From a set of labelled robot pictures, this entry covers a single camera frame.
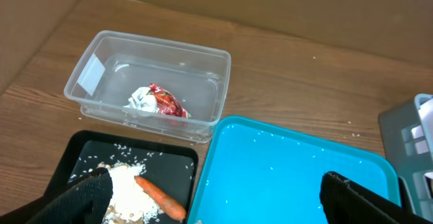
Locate grey dishwasher rack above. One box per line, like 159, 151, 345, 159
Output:
378, 93, 432, 221

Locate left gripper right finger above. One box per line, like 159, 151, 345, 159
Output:
319, 171, 432, 224

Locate red snack wrapper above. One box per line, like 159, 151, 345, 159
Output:
150, 83, 191, 118

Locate clear plastic bin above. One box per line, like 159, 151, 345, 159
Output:
64, 30, 231, 143

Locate teal serving tray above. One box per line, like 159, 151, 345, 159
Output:
188, 116, 401, 224

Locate black rectangular tray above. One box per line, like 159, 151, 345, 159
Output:
45, 131, 198, 210

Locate rice and peanut shell pile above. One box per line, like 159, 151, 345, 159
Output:
97, 162, 163, 224

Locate white tissue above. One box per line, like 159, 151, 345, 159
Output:
123, 87, 159, 116

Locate orange carrot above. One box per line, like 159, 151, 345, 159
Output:
134, 176, 187, 221

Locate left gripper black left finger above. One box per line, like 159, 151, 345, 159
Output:
0, 167, 114, 224

